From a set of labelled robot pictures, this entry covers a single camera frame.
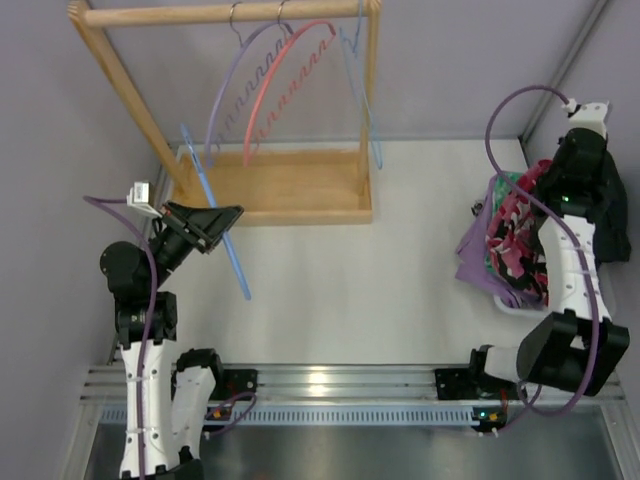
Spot green garment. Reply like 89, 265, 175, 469
493, 171, 522, 200

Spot purple plastic hanger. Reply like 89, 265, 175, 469
203, 1, 294, 169

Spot blue plastic hanger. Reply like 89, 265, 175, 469
180, 123, 252, 300

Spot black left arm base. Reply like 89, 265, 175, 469
210, 368, 258, 401

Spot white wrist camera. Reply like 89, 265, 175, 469
562, 98, 610, 140
126, 181, 161, 218

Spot white laundry basket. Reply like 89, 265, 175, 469
493, 292, 549, 319

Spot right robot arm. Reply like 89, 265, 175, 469
470, 127, 631, 397

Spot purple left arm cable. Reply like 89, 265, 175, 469
82, 194, 257, 480

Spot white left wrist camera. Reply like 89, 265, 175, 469
126, 181, 161, 218

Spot pink plastic hanger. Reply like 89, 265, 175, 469
241, 1, 337, 167

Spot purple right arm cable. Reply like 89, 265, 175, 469
485, 85, 601, 436

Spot slotted grey cable duct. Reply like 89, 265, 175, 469
204, 404, 505, 429

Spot aluminium mounting rail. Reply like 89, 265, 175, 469
80, 361, 625, 403

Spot purple garment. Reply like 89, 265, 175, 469
455, 175, 541, 307

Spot black trousers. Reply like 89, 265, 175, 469
593, 150, 632, 267

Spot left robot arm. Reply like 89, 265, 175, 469
100, 202, 244, 479

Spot wooden clothes rack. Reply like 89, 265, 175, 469
67, 1, 381, 226

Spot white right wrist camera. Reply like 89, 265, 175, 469
562, 98, 610, 140

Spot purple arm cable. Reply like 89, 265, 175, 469
485, 85, 601, 436
82, 194, 257, 480

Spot light blue wire hanger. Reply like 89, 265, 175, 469
338, 0, 384, 170

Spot pink camouflage garment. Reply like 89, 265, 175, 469
485, 159, 551, 307

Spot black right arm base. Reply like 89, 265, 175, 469
434, 368, 480, 401

